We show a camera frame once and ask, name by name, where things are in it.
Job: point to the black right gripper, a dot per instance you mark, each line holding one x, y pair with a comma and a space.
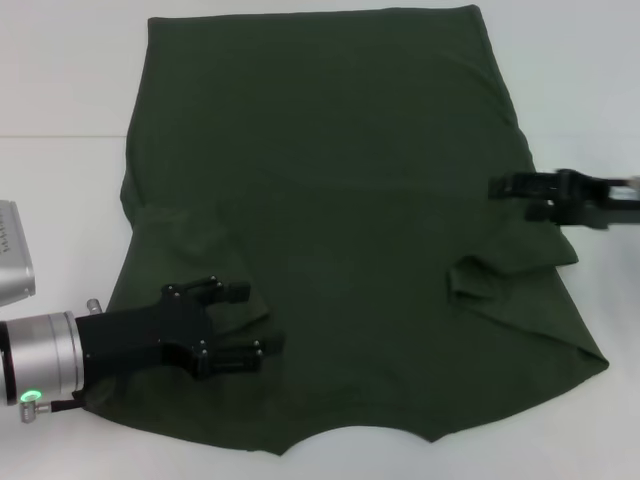
585, 205

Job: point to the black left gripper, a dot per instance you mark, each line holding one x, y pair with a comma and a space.
140, 335

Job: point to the dark green t-shirt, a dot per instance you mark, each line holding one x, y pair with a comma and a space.
330, 200

